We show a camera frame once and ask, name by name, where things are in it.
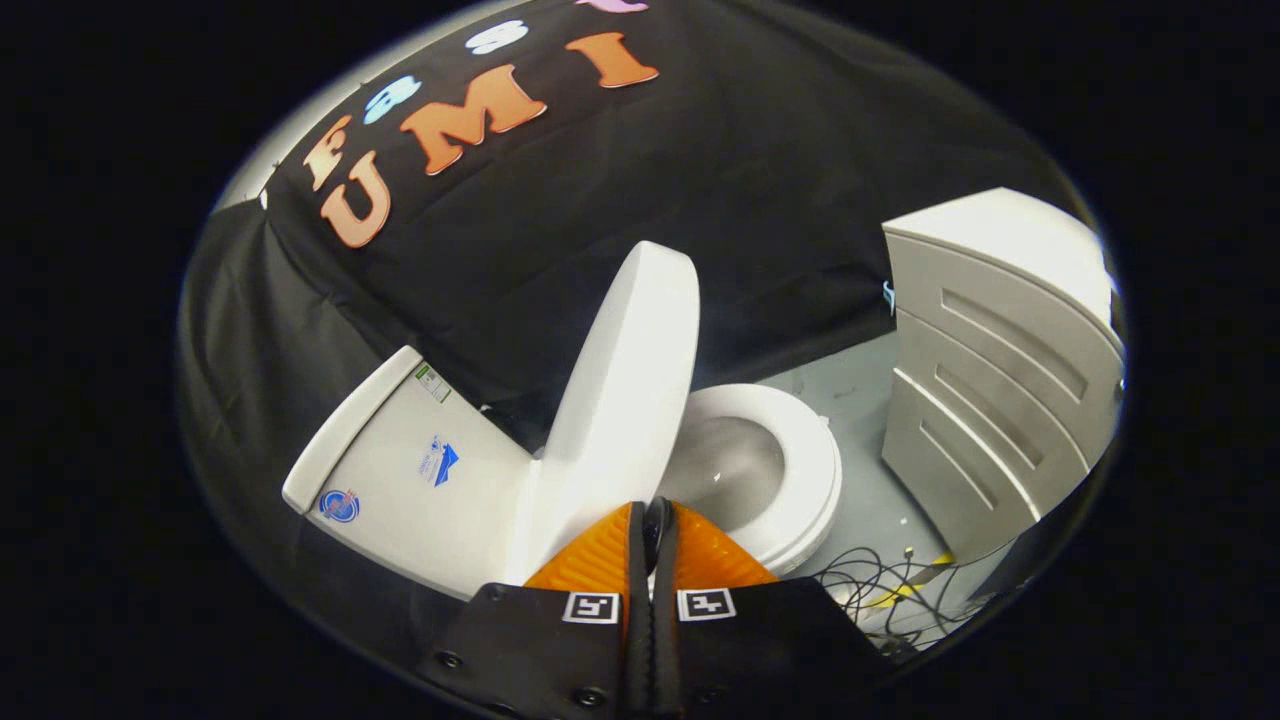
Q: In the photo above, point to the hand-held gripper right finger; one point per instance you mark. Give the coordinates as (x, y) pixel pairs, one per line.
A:
(665, 640)

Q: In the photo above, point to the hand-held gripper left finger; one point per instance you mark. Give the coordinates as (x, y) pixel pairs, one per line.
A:
(638, 640)

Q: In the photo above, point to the black backdrop cloth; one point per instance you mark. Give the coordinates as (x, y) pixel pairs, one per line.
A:
(780, 200)

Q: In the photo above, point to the white toilet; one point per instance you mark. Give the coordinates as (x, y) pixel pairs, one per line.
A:
(420, 500)

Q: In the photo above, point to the white toilet lid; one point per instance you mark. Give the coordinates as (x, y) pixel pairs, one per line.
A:
(620, 400)

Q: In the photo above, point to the white drawer cabinet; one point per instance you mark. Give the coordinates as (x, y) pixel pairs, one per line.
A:
(1000, 380)

